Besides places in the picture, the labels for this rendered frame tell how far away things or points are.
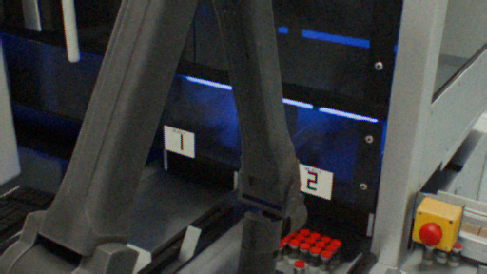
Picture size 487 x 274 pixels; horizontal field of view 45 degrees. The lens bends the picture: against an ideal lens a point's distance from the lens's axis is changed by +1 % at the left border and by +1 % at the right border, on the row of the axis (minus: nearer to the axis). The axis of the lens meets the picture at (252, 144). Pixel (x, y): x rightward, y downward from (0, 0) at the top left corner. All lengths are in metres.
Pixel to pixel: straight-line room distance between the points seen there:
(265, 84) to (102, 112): 0.25
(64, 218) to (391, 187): 0.74
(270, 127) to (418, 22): 0.39
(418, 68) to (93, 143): 0.66
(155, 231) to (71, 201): 0.77
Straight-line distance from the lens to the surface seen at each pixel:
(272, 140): 0.76
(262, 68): 0.68
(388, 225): 1.18
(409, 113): 1.07
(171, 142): 1.38
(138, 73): 0.51
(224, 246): 1.22
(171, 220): 1.32
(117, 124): 0.51
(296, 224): 0.92
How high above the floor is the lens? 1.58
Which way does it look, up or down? 24 degrees down
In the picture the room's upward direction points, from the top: 2 degrees clockwise
